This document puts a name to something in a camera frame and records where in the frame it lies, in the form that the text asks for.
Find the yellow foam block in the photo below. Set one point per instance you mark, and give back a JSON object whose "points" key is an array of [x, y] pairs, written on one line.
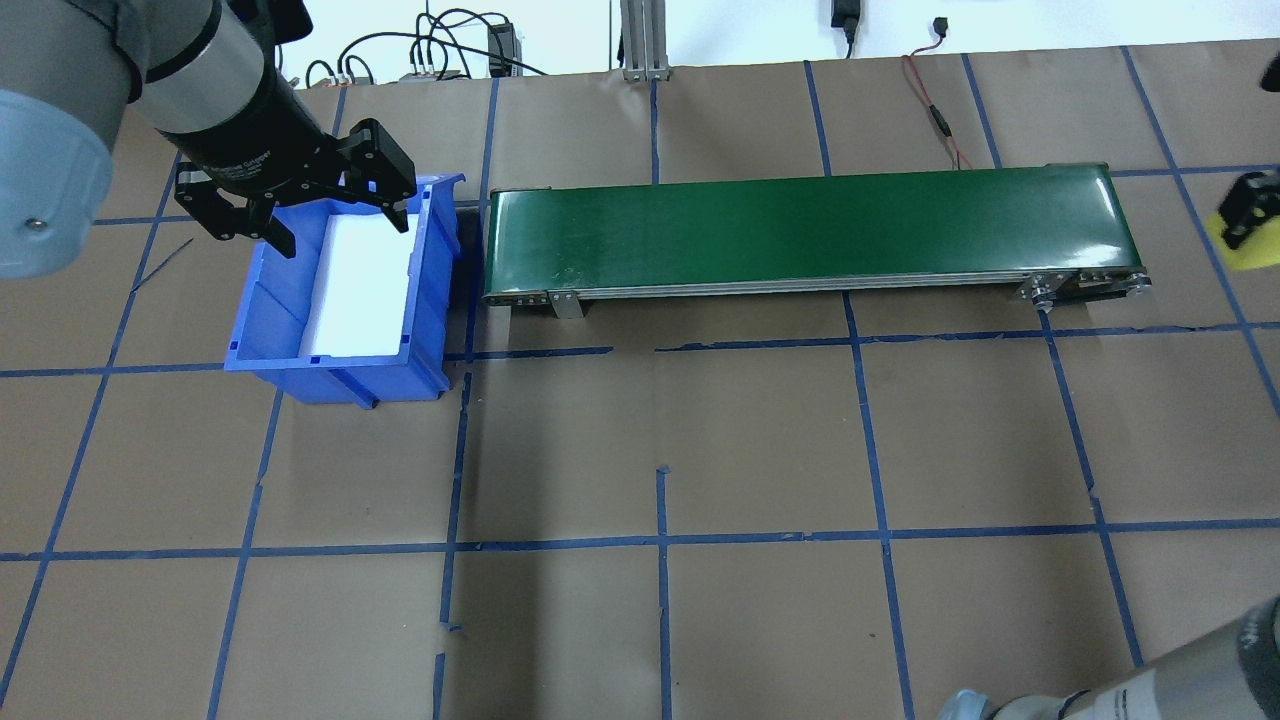
{"points": [[1262, 255]]}

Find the small relay circuit board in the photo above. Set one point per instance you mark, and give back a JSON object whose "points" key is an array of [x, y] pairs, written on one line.
{"points": [[430, 74]]}

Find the white foam bin liner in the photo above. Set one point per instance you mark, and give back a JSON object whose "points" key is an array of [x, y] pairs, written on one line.
{"points": [[360, 300]]}

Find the black power adapter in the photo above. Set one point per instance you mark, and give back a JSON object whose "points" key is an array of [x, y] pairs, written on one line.
{"points": [[501, 45]]}

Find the blue plastic storage bin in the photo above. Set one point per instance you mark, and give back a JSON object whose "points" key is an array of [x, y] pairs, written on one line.
{"points": [[340, 380]]}

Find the green belt conveyor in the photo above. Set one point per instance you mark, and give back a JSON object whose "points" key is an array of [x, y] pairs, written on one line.
{"points": [[800, 225]]}

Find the black plug adapter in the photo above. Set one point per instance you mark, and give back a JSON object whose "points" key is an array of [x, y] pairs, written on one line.
{"points": [[847, 15]]}

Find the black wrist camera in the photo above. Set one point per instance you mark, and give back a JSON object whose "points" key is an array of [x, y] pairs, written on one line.
{"points": [[275, 18]]}

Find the aluminium profile post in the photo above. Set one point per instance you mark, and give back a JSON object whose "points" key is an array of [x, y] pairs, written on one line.
{"points": [[645, 40]]}

